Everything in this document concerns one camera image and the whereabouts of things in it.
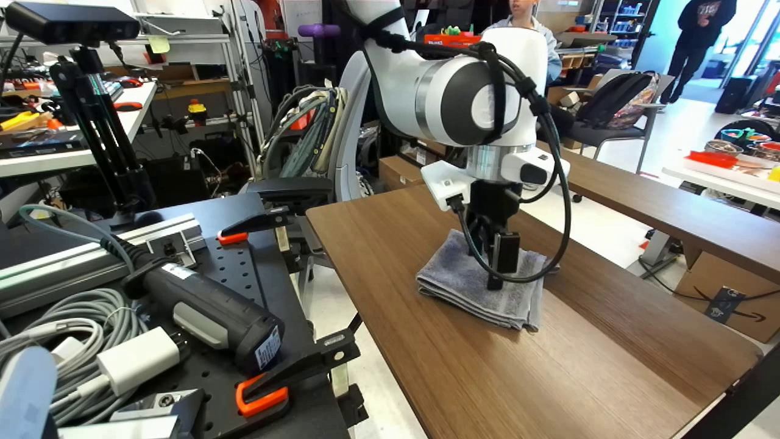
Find black chair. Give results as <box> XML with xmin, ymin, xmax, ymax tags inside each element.
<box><xmin>557</xmin><ymin>95</ymin><xmax>664</xmax><ymax>178</ymax></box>

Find cardboard box with black print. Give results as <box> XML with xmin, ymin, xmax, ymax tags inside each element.
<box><xmin>670</xmin><ymin>248</ymin><xmax>780</xmax><ymax>346</ymax></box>

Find aluminium extrusion rail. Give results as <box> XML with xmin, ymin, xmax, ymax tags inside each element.
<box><xmin>0</xmin><ymin>212</ymin><xmax>207</xmax><ymax>321</ymax></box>

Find black backpack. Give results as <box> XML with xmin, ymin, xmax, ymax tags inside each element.
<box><xmin>578</xmin><ymin>70</ymin><xmax>658</xmax><ymax>128</ymax></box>

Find flat orange object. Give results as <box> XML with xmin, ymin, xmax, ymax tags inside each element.
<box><xmin>684</xmin><ymin>149</ymin><xmax>741</xmax><ymax>170</ymax></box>

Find black clamp orange handle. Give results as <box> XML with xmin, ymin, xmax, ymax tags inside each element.
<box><xmin>232</xmin><ymin>321</ymin><xmax>366</xmax><ymax>421</ymax></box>
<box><xmin>216</xmin><ymin>199</ymin><xmax>328</xmax><ymax>248</ymax></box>

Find red orange box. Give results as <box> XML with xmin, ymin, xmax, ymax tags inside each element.
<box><xmin>418</xmin><ymin>26</ymin><xmax>484</xmax><ymax>50</ymax></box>

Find grey towel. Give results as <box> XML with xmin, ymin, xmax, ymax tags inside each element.
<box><xmin>415</xmin><ymin>226</ymin><xmax>550</xmax><ymax>334</ymax></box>

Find long wooden table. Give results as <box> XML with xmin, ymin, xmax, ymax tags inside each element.
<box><xmin>376</xmin><ymin>150</ymin><xmax>780</xmax><ymax>283</ymax></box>

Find grey robot cable bundle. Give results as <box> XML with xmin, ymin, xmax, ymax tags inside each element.
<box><xmin>252</xmin><ymin>83</ymin><xmax>346</xmax><ymax>182</ymax></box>

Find person light blue shirt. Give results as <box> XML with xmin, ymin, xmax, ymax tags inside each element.
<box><xmin>484</xmin><ymin>0</ymin><xmax>564</xmax><ymax>84</ymax></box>

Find purple cylinder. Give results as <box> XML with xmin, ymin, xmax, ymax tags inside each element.
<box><xmin>294</xmin><ymin>20</ymin><xmax>343</xmax><ymax>41</ymax></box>

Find pale blue rounded object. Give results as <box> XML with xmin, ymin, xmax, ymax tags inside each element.
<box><xmin>0</xmin><ymin>343</ymin><xmax>61</xmax><ymax>439</ymax></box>

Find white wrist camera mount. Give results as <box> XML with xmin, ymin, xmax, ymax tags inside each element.
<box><xmin>418</xmin><ymin>157</ymin><xmax>473</xmax><ymax>216</ymax></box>

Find black camera stand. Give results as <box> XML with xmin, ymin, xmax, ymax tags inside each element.
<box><xmin>46</xmin><ymin>41</ymin><xmax>160</xmax><ymax>216</ymax></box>

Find white power adapter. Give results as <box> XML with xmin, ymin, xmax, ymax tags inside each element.
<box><xmin>95</xmin><ymin>323</ymin><xmax>185</xmax><ymax>399</ymax></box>

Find cluttered white workbench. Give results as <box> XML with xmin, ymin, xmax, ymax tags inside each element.
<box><xmin>0</xmin><ymin>74</ymin><xmax>159</xmax><ymax>182</ymax></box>

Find walking person black clothes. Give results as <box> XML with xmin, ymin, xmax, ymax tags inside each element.
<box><xmin>658</xmin><ymin>0</ymin><xmax>738</xmax><ymax>107</ymax></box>

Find black stereo camera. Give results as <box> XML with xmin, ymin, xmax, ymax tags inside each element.
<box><xmin>3</xmin><ymin>0</ymin><xmax>143</xmax><ymax>49</ymax></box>

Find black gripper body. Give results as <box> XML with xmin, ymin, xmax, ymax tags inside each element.
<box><xmin>467</xmin><ymin>178</ymin><xmax>524</xmax><ymax>240</ymax></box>

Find white board with items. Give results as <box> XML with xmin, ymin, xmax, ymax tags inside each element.
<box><xmin>661</xmin><ymin>152</ymin><xmax>780</xmax><ymax>215</ymax></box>

